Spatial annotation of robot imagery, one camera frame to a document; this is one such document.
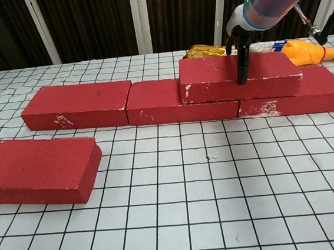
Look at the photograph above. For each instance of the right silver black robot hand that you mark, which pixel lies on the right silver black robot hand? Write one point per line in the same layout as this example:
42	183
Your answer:
243	61

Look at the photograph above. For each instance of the red brick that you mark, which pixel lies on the red brick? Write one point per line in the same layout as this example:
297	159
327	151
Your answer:
209	70
320	86
78	98
152	97
37	164

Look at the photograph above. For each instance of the white blue toothpaste tube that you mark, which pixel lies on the white blue toothpaste tube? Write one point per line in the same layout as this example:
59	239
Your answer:
266	47

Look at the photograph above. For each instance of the gold foil biscuit packet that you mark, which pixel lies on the gold foil biscuit packet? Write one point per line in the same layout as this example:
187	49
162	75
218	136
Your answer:
204	51

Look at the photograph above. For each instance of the yellow rubber chicken toy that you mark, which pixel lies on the yellow rubber chicken toy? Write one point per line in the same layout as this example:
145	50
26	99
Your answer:
302	54

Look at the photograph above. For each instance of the white black checkered tablecloth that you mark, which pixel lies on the white black checkered tablecloth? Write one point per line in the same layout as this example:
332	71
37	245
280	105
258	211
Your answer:
192	202

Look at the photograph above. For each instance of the dark brown curtain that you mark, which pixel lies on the dark brown curtain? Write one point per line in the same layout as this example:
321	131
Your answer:
95	22

